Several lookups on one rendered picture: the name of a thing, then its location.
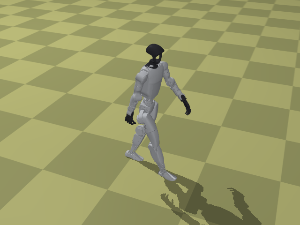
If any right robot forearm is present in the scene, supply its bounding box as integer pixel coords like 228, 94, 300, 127
127, 94, 138, 116

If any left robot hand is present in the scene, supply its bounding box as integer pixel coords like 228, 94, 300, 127
181, 95, 191, 115

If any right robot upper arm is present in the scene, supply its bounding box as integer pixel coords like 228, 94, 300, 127
133, 70, 148, 102

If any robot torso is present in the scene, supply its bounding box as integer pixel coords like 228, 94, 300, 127
139, 63, 164, 114

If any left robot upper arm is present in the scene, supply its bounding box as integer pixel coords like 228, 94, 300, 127
160, 61, 175, 87

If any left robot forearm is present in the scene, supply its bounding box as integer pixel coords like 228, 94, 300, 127
170, 82, 185, 100

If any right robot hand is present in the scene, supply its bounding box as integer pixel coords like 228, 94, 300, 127
125, 112, 136, 125

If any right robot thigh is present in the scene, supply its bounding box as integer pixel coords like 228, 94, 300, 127
136, 109, 159, 150

